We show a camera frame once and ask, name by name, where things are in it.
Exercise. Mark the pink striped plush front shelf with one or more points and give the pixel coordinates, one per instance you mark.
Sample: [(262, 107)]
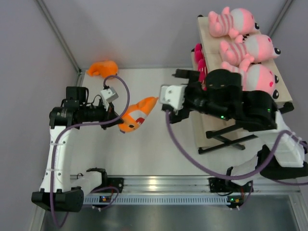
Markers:
[(256, 48)]

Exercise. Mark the orange plush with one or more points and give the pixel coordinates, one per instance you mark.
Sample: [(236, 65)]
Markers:
[(103, 69), (136, 114)]

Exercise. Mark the pink striped plush back shelf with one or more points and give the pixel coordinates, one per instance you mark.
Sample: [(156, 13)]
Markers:
[(232, 23)]

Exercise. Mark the small pink striped plush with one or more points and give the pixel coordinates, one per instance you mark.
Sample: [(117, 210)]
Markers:
[(255, 77)]

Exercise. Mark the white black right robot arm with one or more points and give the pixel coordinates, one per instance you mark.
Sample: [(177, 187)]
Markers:
[(282, 156)]

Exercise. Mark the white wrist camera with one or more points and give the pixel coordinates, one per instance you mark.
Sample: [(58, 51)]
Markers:
[(109, 94), (172, 95)]

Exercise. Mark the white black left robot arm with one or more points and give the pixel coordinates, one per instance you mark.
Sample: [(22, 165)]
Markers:
[(57, 192)]

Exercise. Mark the pink striped plush shelf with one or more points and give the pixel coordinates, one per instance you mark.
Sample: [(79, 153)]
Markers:
[(256, 48), (232, 23)]

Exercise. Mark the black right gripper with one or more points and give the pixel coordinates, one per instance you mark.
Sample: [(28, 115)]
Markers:
[(184, 113)]

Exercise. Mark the aluminium rail frame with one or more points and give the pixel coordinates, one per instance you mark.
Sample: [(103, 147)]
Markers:
[(193, 184)]

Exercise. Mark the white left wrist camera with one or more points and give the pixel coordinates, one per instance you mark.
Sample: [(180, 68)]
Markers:
[(109, 94)]

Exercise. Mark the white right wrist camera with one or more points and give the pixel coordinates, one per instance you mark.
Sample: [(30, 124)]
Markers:
[(172, 95)]

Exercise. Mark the cream two-tier folding shelf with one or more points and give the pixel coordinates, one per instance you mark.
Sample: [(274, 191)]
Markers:
[(233, 105)]

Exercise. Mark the grey slotted cable duct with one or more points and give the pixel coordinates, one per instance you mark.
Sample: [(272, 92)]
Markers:
[(156, 200)]

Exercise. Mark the magenta plush on lower shelf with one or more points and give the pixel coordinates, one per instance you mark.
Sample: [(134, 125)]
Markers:
[(199, 59)]

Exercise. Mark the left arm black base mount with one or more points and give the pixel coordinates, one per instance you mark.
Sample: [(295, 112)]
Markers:
[(116, 182)]

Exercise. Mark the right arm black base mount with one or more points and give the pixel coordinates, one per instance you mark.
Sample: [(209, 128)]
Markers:
[(218, 185)]

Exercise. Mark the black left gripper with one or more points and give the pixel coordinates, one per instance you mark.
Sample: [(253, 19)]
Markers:
[(109, 114)]

